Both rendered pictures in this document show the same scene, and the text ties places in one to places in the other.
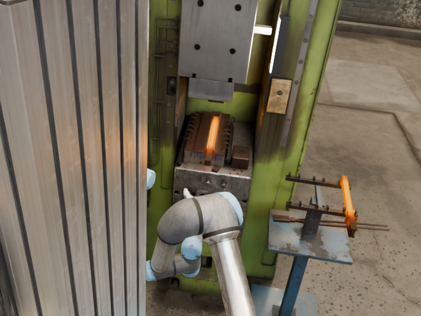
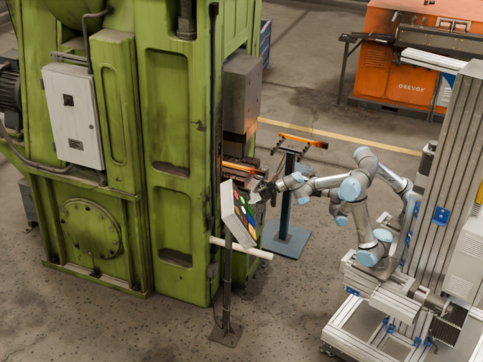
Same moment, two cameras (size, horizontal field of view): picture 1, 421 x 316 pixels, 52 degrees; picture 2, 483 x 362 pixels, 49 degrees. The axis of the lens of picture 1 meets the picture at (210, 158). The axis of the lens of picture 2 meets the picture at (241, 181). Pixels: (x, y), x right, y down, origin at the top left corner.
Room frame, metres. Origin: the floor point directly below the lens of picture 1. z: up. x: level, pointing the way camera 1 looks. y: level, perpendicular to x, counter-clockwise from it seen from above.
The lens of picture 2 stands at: (0.87, 2.95, 3.01)
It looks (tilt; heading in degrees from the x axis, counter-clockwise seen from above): 34 degrees down; 288
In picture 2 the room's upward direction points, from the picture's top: 2 degrees clockwise
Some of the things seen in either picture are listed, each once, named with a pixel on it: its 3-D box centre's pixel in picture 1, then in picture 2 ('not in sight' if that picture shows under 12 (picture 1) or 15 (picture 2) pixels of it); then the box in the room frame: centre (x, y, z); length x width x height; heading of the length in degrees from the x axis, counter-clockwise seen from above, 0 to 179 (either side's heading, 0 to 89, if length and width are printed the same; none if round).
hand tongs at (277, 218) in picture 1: (331, 222); (282, 163); (1.70, -0.65, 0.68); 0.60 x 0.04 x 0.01; 92
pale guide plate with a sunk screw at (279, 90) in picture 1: (278, 96); not in sight; (1.88, -0.29, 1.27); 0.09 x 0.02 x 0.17; 88
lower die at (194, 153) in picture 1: (208, 135); (221, 169); (1.98, 0.02, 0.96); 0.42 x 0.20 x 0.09; 178
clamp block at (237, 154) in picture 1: (240, 157); (250, 163); (1.82, -0.15, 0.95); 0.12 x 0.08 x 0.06; 178
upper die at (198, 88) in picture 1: (215, 72); (222, 124); (1.98, 0.02, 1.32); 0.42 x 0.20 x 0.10; 178
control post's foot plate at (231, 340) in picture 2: not in sight; (226, 328); (1.71, 0.59, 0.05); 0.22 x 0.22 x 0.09; 88
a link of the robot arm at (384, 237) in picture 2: not in sight; (380, 241); (0.83, 0.42, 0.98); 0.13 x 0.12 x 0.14; 71
